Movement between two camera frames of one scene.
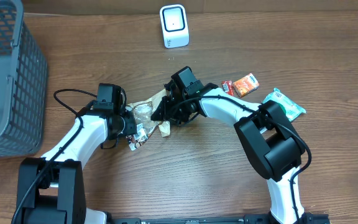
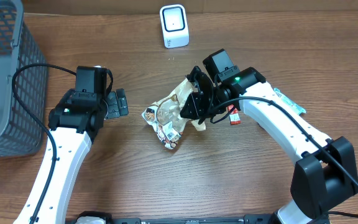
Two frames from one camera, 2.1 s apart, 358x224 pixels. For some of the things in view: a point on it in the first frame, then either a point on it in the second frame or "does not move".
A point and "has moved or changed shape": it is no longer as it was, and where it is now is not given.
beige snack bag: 142,112 has moved or changed shape
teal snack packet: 292,110 does not move
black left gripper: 130,127 → 117,103
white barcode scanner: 174,25 does not move
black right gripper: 169,106 → 204,94
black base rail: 257,218 does not move
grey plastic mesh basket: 13,83 does not move
